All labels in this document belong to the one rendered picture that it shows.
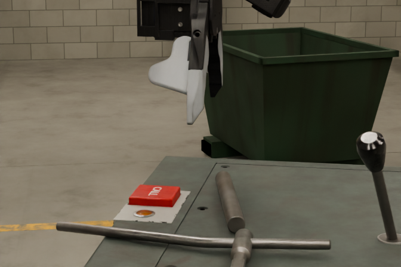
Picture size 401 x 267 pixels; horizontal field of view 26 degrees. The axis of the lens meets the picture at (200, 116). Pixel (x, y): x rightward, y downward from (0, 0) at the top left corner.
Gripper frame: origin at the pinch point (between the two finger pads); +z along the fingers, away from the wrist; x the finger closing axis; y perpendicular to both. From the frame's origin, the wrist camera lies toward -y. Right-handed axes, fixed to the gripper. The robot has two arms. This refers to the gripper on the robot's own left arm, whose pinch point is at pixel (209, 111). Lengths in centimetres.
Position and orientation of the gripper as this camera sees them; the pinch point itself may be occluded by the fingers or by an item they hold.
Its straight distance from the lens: 96.2
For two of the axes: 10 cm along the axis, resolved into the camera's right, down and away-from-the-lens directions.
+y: -9.9, -0.4, 1.7
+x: -1.7, 2.1, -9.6
